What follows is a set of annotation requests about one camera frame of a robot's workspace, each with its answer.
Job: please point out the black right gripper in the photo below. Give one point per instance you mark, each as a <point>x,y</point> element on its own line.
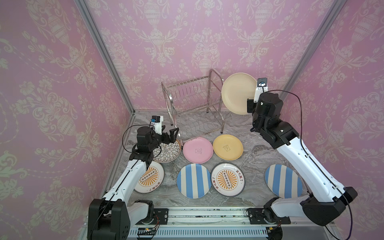
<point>250,106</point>

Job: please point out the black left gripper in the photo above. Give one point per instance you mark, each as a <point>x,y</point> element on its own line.
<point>172,138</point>

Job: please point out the cream beige plate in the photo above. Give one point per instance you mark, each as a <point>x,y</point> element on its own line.
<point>236,90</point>

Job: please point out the pink bear plate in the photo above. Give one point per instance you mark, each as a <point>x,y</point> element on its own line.
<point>198,150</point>

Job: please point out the yellow bear plate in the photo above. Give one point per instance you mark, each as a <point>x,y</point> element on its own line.
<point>228,147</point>

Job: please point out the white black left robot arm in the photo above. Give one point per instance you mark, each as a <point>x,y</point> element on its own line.
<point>109,217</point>

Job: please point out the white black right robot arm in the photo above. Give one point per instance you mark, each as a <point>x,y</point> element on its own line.
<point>329,197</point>

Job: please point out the stainless steel dish rack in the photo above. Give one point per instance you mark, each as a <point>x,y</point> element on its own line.
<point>195,106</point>

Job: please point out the brown rim petal pattern plate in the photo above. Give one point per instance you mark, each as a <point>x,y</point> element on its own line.
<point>167,153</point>

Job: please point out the left orange sunburst plate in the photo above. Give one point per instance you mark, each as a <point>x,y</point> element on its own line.
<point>151,179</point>

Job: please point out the orange sunburst plate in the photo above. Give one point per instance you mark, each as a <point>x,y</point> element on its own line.
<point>228,179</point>
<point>151,179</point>

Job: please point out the centre blue striped plate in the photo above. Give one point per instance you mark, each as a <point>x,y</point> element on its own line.
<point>194,181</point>

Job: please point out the blue striped plate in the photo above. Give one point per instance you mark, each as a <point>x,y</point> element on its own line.
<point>194,181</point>
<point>283,182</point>

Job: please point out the centre orange sunburst plate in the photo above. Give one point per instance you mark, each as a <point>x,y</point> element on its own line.
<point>228,179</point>

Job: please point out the right blue striped plate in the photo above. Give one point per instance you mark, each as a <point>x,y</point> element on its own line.
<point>283,182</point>

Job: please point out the small circuit board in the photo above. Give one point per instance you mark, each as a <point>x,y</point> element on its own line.
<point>146,232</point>

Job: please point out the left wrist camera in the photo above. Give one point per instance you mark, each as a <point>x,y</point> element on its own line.
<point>157,123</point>

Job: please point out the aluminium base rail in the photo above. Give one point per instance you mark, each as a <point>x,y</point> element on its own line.
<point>230,223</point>

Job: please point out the left aluminium corner post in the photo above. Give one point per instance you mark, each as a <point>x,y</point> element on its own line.
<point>102,48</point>

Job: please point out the aluminium corner post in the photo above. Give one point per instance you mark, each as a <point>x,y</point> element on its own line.
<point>316,40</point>
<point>102,48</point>

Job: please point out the right aluminium corner post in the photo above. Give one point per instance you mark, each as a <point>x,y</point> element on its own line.
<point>316,40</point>

